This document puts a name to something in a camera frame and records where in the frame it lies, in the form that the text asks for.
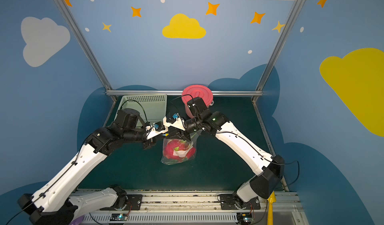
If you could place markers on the aluminium frame right rail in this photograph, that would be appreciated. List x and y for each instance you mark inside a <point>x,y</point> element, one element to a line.
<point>285,187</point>

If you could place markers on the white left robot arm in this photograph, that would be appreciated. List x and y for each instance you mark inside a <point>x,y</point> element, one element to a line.
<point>54,204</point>

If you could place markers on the yellow handled tool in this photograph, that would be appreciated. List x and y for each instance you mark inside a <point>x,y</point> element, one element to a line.
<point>271,201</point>

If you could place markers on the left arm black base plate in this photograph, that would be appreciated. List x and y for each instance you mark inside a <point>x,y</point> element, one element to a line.
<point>129,201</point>

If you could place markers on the clear zip-top bag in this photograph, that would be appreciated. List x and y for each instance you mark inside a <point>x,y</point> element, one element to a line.
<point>194,138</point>

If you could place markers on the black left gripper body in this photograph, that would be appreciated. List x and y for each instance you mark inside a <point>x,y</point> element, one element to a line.
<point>149,140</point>

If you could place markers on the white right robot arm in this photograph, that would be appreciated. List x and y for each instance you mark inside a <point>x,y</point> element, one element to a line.
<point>268,169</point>

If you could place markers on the pink bucket lid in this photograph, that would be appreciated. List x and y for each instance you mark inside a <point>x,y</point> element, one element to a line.
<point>197,91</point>

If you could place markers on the aluminium frame right post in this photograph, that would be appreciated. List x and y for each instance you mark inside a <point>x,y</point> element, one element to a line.
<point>290,21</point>

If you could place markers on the purple plastic object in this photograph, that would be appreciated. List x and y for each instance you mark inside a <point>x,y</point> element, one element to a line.
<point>77,221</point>

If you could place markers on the aluminium frame left post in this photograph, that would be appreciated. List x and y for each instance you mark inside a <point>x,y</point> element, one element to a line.
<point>76,30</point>

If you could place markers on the aluminium frame left rail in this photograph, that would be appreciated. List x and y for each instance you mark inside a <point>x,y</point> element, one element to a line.
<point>109,113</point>

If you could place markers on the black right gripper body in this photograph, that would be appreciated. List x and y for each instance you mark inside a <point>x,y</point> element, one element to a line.
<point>180,134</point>

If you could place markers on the green perforated plastic basket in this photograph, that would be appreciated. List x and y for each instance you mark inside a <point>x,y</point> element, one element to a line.
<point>152,107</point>

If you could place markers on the red dragon fruit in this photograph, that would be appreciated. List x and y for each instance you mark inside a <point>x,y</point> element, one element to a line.
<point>178,150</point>

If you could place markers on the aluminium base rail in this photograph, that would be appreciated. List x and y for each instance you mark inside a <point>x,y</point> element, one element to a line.
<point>199,208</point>

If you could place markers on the aluminium frame post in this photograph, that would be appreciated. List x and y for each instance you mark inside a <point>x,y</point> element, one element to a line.
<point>290,21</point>
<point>76,30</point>

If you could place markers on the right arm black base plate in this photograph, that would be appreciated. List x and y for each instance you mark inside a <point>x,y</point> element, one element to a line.
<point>232,202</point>

